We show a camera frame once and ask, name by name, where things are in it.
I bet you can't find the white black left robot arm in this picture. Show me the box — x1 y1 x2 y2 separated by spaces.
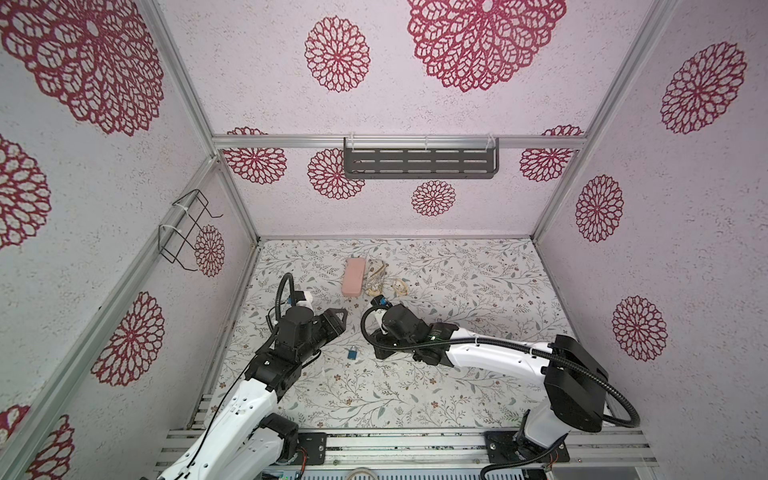
159 305 348 479

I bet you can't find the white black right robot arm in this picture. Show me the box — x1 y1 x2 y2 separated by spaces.
360 297 611 450

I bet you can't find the patterned cream pouch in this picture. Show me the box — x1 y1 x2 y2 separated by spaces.
363 259 388 297

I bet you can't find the pink rectangular case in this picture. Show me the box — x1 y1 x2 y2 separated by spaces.
341 257 366 298

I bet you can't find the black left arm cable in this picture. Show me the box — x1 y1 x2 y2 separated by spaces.
179 271 298 475

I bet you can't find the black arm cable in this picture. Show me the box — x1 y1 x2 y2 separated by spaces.
359 299 642 480
179 271 298 475

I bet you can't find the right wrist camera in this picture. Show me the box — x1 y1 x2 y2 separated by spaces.
371 295 392 309

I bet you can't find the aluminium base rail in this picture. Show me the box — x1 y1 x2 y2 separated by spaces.
152 427 658 480

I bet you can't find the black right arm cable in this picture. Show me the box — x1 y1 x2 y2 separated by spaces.
359 299 642 480

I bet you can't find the black wire wall rack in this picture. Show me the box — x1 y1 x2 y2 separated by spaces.
156 188 225 276

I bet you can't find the dark grey wall shelf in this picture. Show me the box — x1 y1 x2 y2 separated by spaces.
342 138 500 180

